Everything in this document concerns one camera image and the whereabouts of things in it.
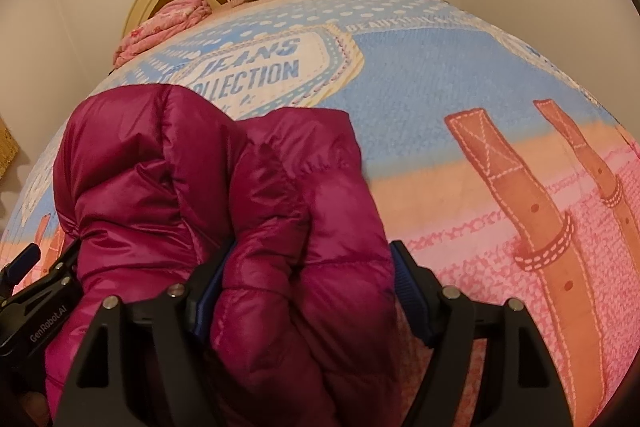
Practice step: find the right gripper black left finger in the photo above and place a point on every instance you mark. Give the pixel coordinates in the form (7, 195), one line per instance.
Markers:
(144, 363)

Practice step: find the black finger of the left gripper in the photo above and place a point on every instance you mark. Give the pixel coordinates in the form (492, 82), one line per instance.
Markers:
(13, 273)
(64, 268)

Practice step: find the magenta puffer jacket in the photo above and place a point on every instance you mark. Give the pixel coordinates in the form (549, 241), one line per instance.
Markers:
(153, 181)

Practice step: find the pink and blue bedspread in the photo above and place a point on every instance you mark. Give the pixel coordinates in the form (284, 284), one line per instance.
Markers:
(508, 195)

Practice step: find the folded pink blanket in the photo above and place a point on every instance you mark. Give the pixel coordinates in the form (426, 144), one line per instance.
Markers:
(173, 18)

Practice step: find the beige curtain on side wall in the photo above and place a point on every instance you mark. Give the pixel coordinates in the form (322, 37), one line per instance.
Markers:
(8, 148)

